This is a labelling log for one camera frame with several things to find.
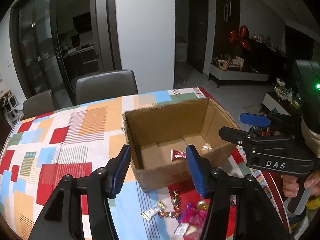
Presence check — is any person's right hand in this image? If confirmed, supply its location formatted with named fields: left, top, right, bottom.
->
left=281, top=171, right=320, bottom=198

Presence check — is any red wrapped candy in box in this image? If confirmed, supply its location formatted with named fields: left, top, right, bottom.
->
left=170, top=149, right=186, bottom=161

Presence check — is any white shelf rack left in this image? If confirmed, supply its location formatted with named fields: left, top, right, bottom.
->
left=1, top=90, right=24, bottom=128

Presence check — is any red balloon dog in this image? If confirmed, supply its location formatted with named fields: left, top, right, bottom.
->
left=229, top=25, right=251, bottom=50

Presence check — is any white gold candy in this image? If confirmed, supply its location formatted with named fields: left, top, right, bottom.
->
left=141, top=201, right=167, bottom=221

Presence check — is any colourful patchwork tablecloth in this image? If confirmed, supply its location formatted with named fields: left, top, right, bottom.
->
left=0, top=87, right=292, bottom=240

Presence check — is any green tracker on gripper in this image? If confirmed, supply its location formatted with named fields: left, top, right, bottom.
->
left=294, top=59, right=320, bottom=145

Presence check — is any white low tv bench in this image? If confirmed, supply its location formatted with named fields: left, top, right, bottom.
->
left=208, top=64, right=269, bottom=88

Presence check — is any grey leather chair centre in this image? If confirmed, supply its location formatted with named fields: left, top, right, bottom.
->
left=75, top=69, right=138, bottom=105

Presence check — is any grey leather chair left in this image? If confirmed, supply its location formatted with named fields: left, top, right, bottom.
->
left=23, top=90, right=59, bottom=119

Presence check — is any open brown cardboard box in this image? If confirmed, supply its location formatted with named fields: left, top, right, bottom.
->
left=123, top=98, right=239, bottom=192

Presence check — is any grey leather chair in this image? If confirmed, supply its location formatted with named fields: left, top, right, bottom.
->
left=75, top=69, right=138, bottom=105
left=23, top=90, right=59, bottom=119

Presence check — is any black glass sliding door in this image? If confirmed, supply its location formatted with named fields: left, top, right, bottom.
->
left=10, top=0, right=78, bottom=106

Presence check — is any pink snack packet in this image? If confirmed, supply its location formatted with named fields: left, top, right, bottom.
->
left=174, top=203, right=208, bottom=240

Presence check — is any gold foil candy cluster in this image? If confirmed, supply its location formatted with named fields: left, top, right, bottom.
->
left=158, top=190, right=182, bottom=219

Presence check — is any white flower vase ornament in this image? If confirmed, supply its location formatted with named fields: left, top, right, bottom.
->
left=274, top=78, right=293, bottom=102

